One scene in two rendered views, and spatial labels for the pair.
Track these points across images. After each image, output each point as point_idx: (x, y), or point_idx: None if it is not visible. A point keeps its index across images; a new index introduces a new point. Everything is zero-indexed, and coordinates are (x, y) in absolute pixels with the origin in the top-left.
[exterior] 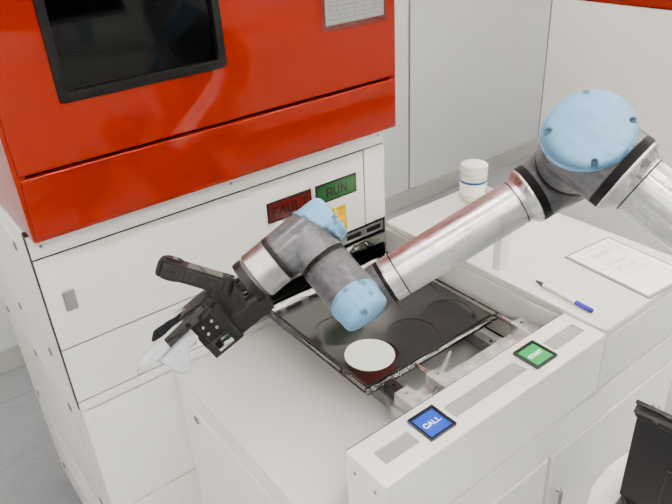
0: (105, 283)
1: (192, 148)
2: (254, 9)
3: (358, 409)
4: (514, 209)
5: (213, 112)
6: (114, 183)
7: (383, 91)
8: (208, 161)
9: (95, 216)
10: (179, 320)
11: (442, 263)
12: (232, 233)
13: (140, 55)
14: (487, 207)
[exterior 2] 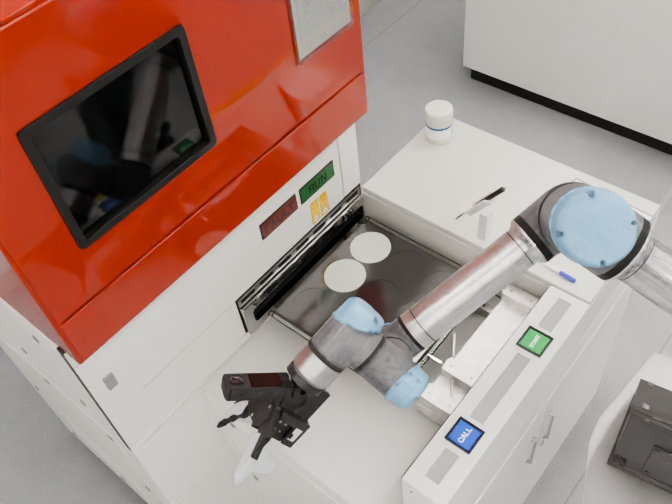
0: (135, 354)
1: (197, 225)
2: (234, 80)
3: (383, 400)
4: (522, 263)
5: (210, 186)
6: (137, 287)
7: (355, 88)
8: (212, 228)
9: (126, 320)
10: (244, 415)
11: (462, 316)
12: (233, 263)
13: (140, 172)
14: (498, 264)
